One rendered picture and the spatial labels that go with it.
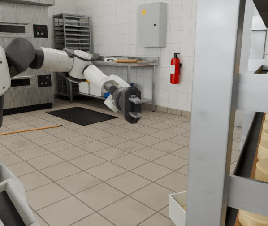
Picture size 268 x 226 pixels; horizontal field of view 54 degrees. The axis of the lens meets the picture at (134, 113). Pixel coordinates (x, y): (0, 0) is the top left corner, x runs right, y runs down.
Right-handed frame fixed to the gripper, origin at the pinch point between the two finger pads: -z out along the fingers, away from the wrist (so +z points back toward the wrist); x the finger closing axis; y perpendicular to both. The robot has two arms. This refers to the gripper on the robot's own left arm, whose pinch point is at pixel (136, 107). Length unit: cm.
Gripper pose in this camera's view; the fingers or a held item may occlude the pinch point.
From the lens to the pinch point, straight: 84.3
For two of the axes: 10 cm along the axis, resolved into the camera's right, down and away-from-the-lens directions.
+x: 0.0, -9.7, -2.3
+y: 9.6, -0.7, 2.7
